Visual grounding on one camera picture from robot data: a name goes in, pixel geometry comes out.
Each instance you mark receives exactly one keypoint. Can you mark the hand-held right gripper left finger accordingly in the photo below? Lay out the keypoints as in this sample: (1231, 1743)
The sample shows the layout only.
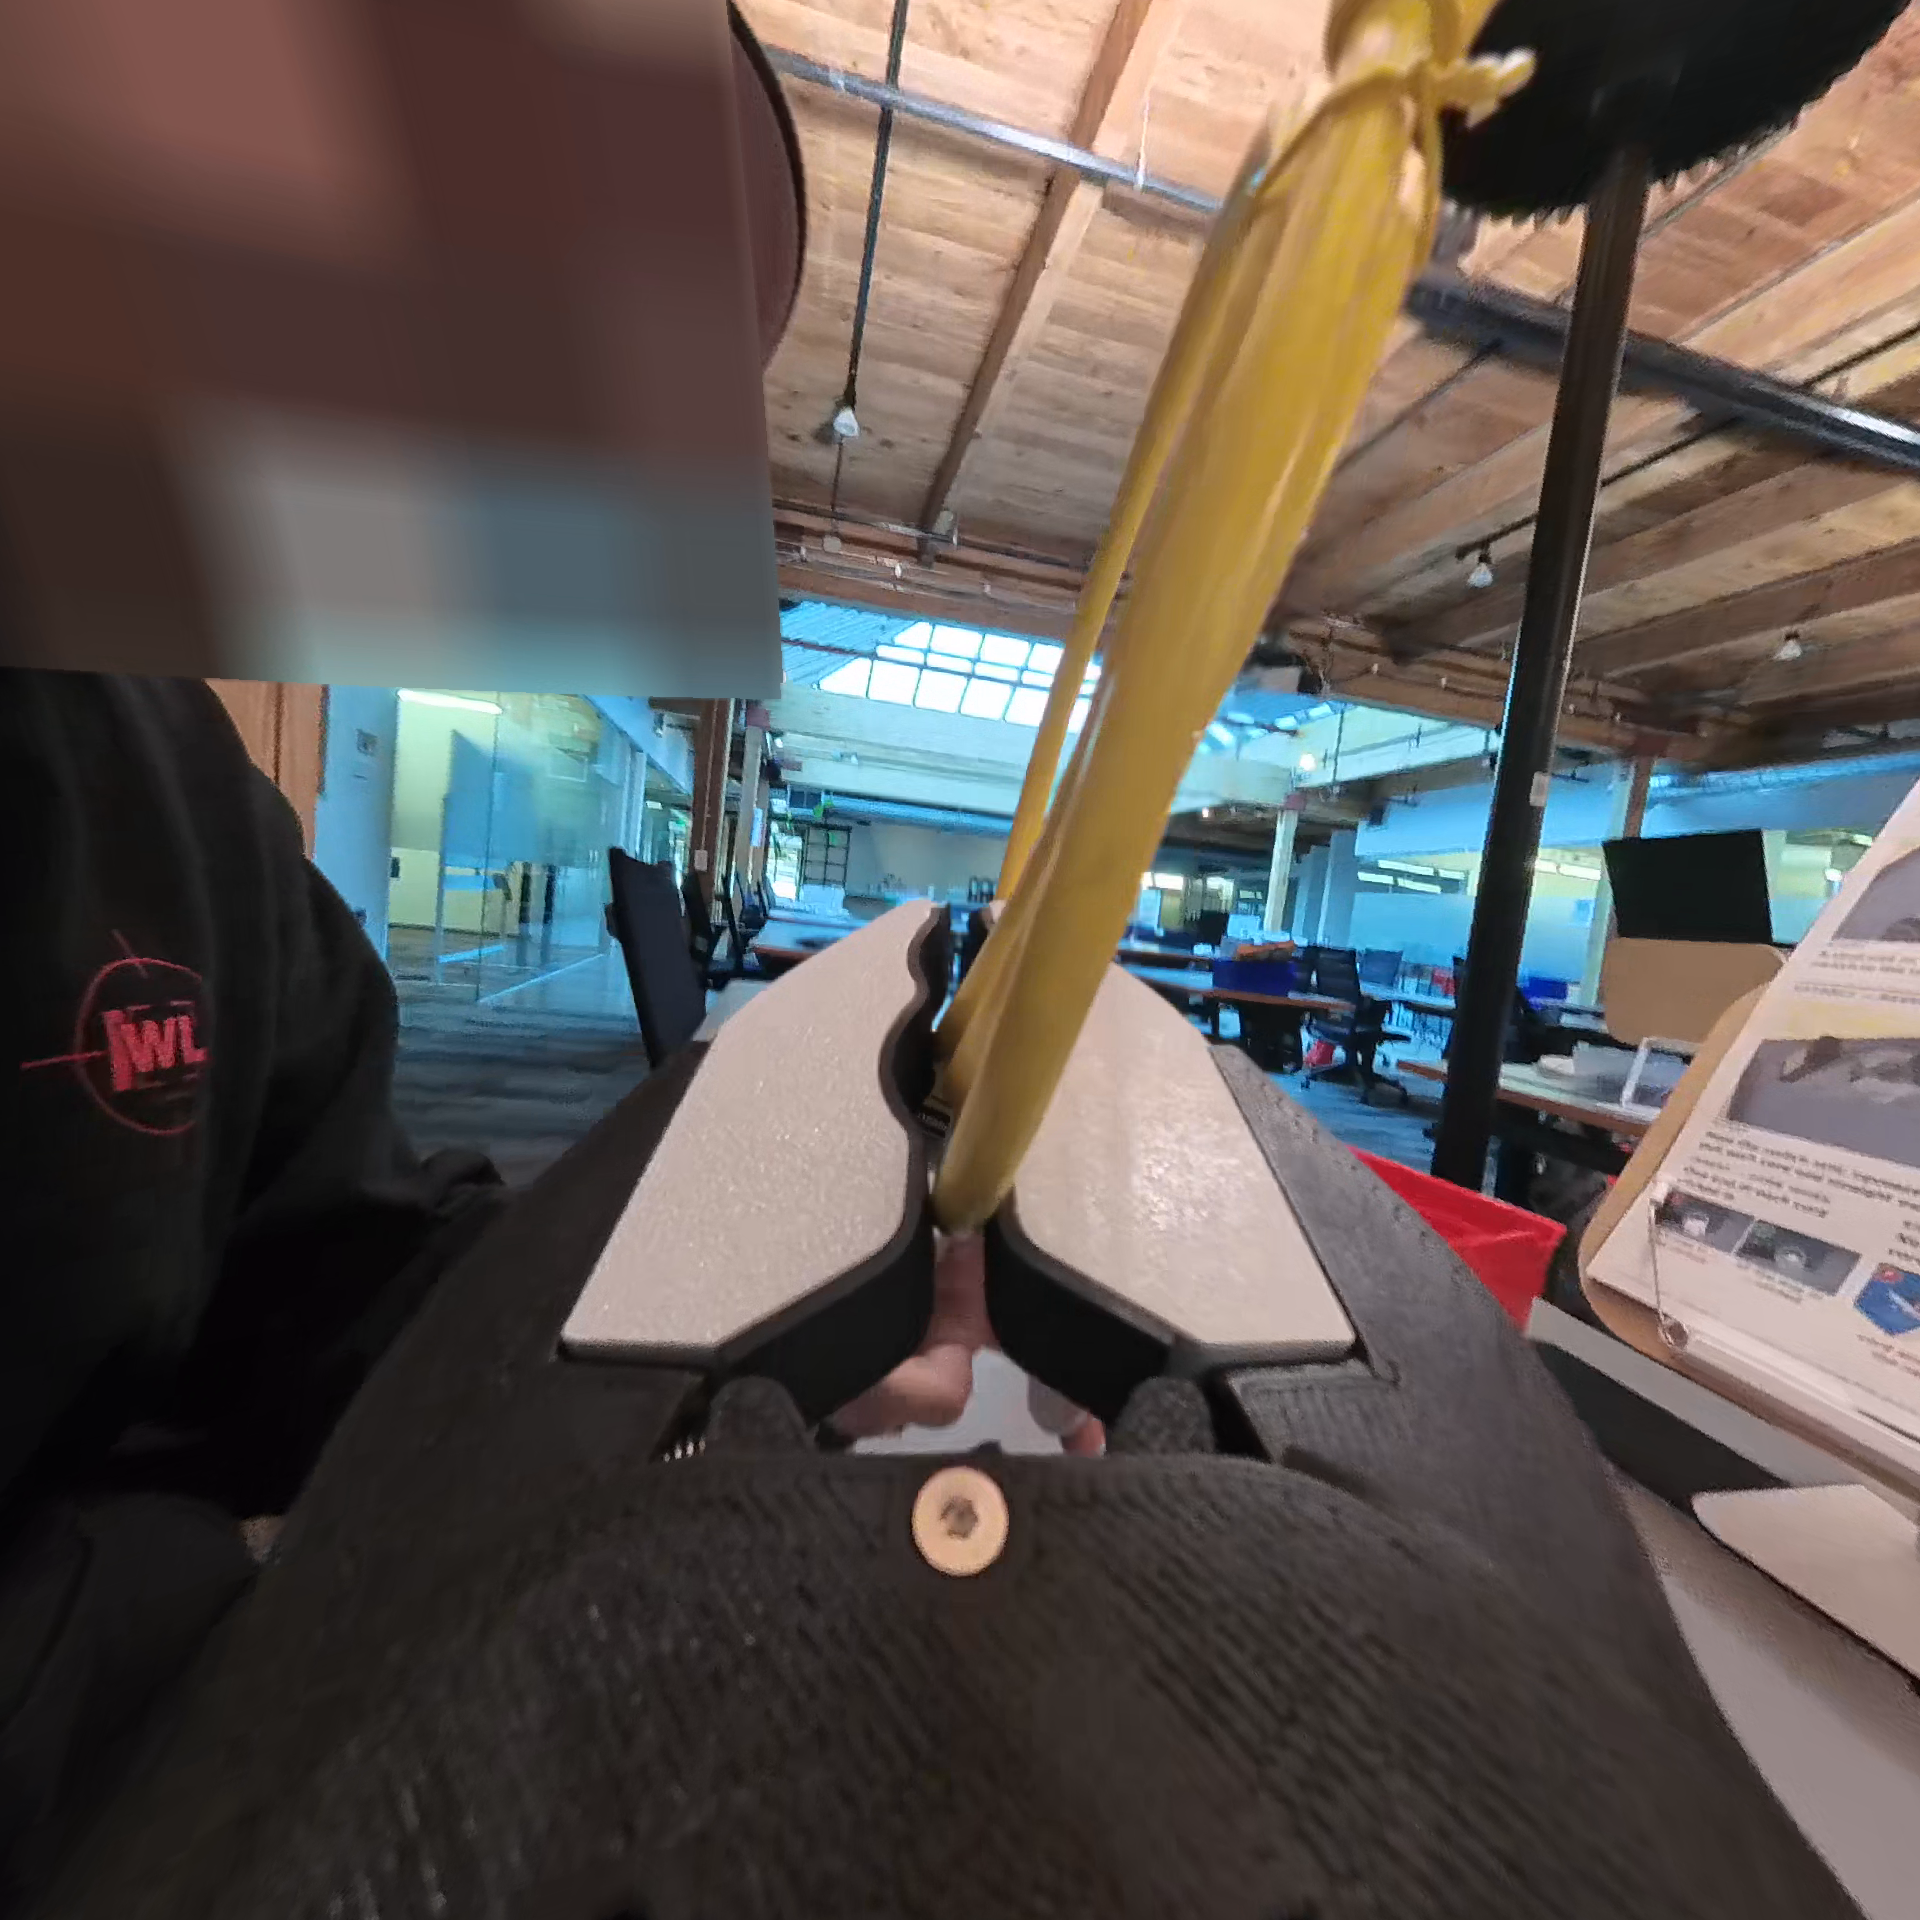
(751, 1171)

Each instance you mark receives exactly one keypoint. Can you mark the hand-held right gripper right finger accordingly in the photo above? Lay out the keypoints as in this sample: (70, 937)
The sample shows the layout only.
(1186, 1201)

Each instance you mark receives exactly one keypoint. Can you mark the person's left hand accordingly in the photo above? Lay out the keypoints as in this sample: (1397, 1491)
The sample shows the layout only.
(946, 1350)

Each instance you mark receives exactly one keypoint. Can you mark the black office chair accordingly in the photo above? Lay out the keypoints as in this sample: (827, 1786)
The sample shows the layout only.
(652, 962)

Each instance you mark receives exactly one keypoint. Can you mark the red plastic bin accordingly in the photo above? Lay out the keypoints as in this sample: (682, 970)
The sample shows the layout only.
(1477, 1230)

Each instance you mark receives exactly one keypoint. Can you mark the brown cardboard box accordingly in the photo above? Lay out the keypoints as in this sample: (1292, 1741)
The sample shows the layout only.
(1687, 991)

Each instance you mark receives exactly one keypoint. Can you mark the black monitor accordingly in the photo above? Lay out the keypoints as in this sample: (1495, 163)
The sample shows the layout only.
(1687, 886)

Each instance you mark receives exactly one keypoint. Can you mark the instruction poster board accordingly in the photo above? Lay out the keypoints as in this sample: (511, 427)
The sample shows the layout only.
(1799, 1171)

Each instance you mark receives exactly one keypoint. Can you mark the black stand pole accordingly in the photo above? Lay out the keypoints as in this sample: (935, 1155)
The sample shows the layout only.
(1547, 675)

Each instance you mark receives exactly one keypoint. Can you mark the white stand base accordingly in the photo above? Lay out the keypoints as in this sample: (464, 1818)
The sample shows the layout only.
(1830, 1569)

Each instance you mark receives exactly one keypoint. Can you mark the black round knob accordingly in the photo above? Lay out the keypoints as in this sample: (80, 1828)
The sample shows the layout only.
(1621, 90)

